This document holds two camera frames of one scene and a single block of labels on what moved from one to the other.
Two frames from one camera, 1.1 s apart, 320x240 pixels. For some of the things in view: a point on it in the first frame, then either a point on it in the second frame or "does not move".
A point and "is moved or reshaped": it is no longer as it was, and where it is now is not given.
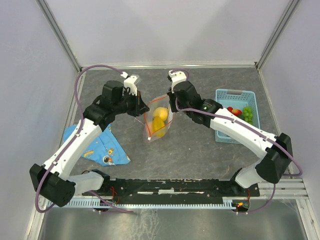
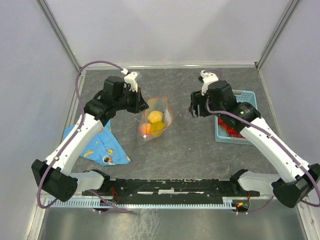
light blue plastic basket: [236, 99] does not move
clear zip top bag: [157, 118] is moved or reshaped
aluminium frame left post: [59, 33] does not move
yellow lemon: [161, 112] to [155, 116]
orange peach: [149, 126] is moved or reshaped
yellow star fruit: [158, 127] does not move
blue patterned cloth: [105, 150] does not move
